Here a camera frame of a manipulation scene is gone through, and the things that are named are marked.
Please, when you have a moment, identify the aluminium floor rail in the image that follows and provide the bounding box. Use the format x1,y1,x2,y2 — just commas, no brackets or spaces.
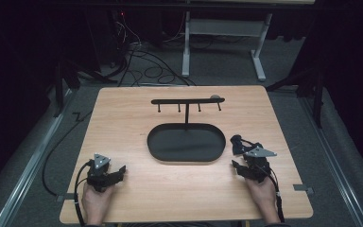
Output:
297,96,363,227
0,88,78,227

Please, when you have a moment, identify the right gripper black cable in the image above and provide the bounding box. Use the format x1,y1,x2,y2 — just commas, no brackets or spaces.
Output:
258,157,285,223

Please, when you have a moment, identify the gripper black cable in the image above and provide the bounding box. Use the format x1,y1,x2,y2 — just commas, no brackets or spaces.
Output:
73,159,95,227
258,157,285,223

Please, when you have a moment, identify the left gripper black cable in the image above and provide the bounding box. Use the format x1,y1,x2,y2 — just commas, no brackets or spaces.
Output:
73,159,95,227

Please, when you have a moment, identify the person's left hand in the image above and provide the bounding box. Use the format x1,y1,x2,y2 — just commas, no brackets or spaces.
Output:
81,182,115,219

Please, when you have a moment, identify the black metal stand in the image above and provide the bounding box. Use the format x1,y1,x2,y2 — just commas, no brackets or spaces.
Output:
266,67,327,130
45,58,117,118

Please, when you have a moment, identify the person's right hand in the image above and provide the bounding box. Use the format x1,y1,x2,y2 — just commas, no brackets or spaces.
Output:
245,177,278,217

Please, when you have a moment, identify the black hook stand with tray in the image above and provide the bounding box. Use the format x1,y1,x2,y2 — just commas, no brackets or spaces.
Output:
147,96,227,164

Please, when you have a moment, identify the white metal desk frame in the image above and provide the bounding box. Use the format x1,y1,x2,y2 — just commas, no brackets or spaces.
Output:
181,10,274,83

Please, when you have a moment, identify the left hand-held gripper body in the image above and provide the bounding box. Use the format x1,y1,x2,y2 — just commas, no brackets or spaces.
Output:
86,153,118,193

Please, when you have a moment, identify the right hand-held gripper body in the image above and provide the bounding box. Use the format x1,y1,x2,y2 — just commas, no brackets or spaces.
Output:
241,146,278,184

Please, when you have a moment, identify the bundle of black floor cables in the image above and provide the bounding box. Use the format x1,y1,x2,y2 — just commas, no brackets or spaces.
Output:
108,10,198,88

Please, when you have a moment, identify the long black floor cable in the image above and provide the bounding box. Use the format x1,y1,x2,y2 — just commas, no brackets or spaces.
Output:
41,109,94,197

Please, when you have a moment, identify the grey table clamp bracket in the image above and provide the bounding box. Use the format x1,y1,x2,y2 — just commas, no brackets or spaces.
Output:
55,193,77,203
292,183,315,195

